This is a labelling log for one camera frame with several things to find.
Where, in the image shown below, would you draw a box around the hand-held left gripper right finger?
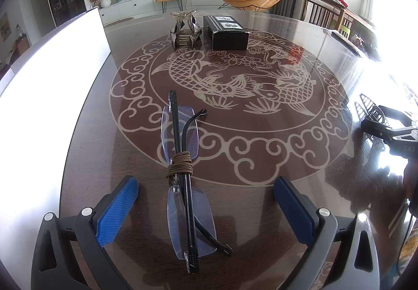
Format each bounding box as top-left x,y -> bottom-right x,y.
272,176 -> 381,290

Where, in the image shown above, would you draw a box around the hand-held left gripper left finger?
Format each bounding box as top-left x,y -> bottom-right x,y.
31,175 -> 139,290

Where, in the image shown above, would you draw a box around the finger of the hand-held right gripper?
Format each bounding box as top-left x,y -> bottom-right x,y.
379,106 -> 414,125
361,117 -> 405,140

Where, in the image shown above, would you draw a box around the black cloth item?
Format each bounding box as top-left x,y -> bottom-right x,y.
354,93 -> 392,140

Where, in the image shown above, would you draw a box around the rimless glasses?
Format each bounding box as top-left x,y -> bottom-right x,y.
161,90 -> 234,274

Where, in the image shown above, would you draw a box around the brown hair tie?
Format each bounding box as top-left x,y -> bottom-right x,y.
166,151 -> 194,179

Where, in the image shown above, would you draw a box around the white storage box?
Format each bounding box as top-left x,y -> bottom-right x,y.
0,6 -> 112,277

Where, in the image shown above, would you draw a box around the dark flat tray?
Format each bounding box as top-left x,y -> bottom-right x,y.
330,30 -> 364,58

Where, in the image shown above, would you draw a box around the green plastic stool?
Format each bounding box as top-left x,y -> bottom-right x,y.
338,20 -> 355,37

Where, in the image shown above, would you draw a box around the floral patterned cloth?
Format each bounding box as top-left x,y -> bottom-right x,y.
398,231 -> 418,264

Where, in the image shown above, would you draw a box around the dark wooden side table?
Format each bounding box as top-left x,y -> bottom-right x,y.
302,0 -> 376,39

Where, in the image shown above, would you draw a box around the long black box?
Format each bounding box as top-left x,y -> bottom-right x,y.
203,15 -> 249,50

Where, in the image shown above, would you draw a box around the white television cabinet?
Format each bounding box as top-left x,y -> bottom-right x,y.
98,0 -> 229,24

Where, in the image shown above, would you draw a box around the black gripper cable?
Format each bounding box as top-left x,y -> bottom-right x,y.
397,198 -> 415,277

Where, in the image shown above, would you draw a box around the framed wall painting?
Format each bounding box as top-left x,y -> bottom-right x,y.
0,12 -> 10,42

